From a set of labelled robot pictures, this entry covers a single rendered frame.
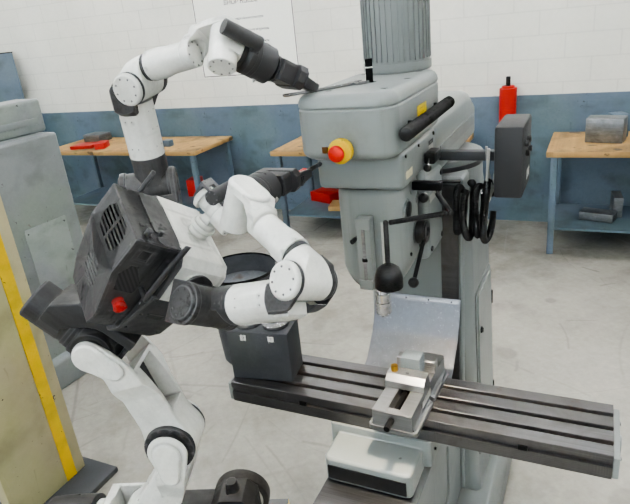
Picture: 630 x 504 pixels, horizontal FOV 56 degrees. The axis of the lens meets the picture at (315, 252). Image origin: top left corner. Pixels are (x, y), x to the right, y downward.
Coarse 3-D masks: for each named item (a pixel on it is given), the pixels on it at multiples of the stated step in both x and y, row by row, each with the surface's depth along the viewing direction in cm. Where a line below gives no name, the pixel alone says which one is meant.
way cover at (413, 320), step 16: (400, 304) 218; (416, 304) 216; (432, 304) 213; (448, 304) 211; (384, 320) 221; (400, 320) 218; (416, 320) 215; (432, 320) 213; (448, 320) 211; (384, 336) 219; (400, 336) 217; (416, 336) 215; (432, 336) 213; (448, 336) 210; (368, 352) 219; (384, 352) 217; (432, 352) 210; (448, 352) 208; (448, 368) 206
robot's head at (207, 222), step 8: (200, 200) 142; (224, 200) 144; (208, 208) 142; (216, 208) 141; (200, 216) 144; (208, 216) 143; (216, 216) 140; (200, 224) 143; (208, 224) 144; (216, 224) 141; (208, 232) 144; (224, 232) 142
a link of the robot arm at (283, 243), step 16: (256, 224) 122; (272, 224) 120; (272, 240) 118; (288, 240) 117; (304, 240) 118; (272, 256) 120; (288, 256) 115; (304, 256) 114; (320, 256) 117; (304, 272) 112; (320, 272) 115; (304, 288) 111; (320, 288) 115
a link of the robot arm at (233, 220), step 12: (264, 180) 134; (216, 192) 128; (228, 192) 127; (216, 204) 129; (228, 204) 128; (240, 204) 127; (228, 216) 129; (240, 216) 128; (228, 228) 130; (240, 228) 130
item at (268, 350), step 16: (240, 336) 199; (256, 336) 197; (272, 336) 195; (288, 336) 195; (240, 352) 202; (256, 352) 200; (272, 352) 198; (288, 352) 196; (240, 368) 205; (256, 368) 203; (272, 368) 201; (288, 368) 199
